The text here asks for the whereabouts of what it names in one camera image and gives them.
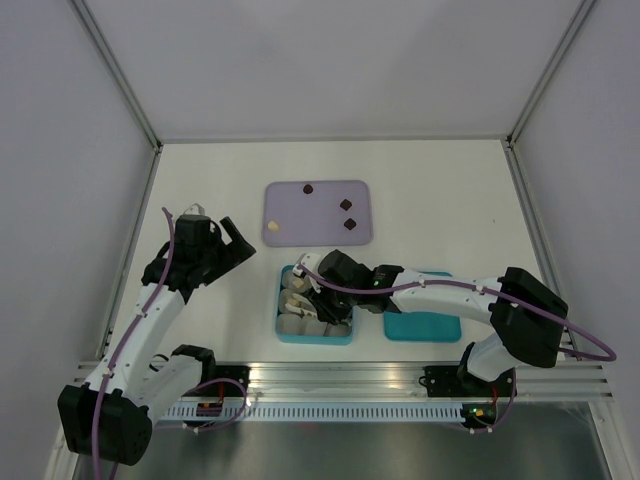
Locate teal box lid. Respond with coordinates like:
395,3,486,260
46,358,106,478
382,271,462,343

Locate white metal tweezers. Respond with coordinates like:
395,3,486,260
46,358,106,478
284,298,317,318

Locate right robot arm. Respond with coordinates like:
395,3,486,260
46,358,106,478
294,250,568,395

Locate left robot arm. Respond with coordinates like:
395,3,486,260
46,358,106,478
57,213,256,478

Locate teal chocolate box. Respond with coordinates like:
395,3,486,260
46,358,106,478
274,265,355,346

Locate white paper cup front-right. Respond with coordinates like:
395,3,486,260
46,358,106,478
324,324,352,338

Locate white paper cup front-middle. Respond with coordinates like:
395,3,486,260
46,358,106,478
301,316,327,337

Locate white paper cup front-left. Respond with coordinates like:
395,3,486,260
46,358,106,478
276,314,302,335

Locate white paper cup middle-left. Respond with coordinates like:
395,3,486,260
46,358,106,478
278,289,303,314

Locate white paper cup back-left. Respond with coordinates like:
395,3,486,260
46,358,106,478
281,270,308,293

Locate lilac plastic tray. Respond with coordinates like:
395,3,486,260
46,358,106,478
262,180,374,248

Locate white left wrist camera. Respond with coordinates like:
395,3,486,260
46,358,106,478
183,203,205,216

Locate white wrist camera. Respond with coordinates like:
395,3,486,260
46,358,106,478
183,203,205,216
292,252,323,276

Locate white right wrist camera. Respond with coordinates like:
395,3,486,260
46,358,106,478
292,252,323,276

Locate aluminium mounting rail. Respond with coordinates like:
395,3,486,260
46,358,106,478
64,357,614,401

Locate white slotted cable duct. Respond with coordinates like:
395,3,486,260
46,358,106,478
161,401,463,423

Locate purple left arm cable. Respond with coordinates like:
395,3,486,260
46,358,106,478
89,205,176,480

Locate right aluminium frame post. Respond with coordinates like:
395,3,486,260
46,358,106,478
503,0,601,361

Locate aluminium frame post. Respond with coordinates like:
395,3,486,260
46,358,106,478
503,0,601,361
69,0,164,201

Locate left aluminium frame post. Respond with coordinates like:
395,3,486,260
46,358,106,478
69,0,164,201

